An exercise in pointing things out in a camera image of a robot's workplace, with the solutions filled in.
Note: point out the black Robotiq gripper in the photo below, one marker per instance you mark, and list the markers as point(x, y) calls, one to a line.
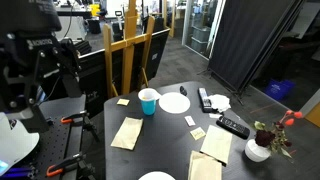
point(30, 50)

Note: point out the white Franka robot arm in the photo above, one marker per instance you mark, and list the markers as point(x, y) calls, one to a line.
point(16, 143)

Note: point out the light blue plastic cup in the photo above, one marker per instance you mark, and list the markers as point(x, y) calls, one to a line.
point(148, 107)

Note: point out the black perforated mounting board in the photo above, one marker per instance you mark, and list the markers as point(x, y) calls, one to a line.
point(56, 140)

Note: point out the yellow sticky note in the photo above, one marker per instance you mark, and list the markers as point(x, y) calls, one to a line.
point(197, 133)
point(123, 102)

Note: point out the wooden easel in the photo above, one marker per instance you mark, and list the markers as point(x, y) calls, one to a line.
point(127, 50)

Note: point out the black flat screen panel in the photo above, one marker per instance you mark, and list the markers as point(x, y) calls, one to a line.
point(156, 50)

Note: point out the white paper plate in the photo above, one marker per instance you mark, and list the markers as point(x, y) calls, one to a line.
point(156, 176)
point(174, 102)

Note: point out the small black remote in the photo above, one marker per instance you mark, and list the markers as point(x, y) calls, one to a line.
point(183, 90)

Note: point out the small pink white packet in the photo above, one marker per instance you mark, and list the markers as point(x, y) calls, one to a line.
point(190, 120)

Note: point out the long black remote grey buttons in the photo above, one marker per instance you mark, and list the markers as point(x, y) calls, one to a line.
point(204, 99)

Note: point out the grey storage bin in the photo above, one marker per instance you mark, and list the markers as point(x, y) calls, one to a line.
point(201, 33)
point(199, 46)

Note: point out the small white card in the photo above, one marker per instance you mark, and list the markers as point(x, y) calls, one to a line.
point(215, 115)

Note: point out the crumpled white tissue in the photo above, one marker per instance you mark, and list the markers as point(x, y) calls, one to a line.
point(220, 101)

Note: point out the black remote control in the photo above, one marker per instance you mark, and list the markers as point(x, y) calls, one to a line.
point(232, 127)

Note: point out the dark fabric room divider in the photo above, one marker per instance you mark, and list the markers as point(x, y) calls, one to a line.
point(250, 40)

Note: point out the white round vase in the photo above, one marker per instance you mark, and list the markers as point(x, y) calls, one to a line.
point(256, 151)

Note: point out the blue plastic bin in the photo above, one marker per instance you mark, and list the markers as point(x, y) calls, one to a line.
point(279, 88)

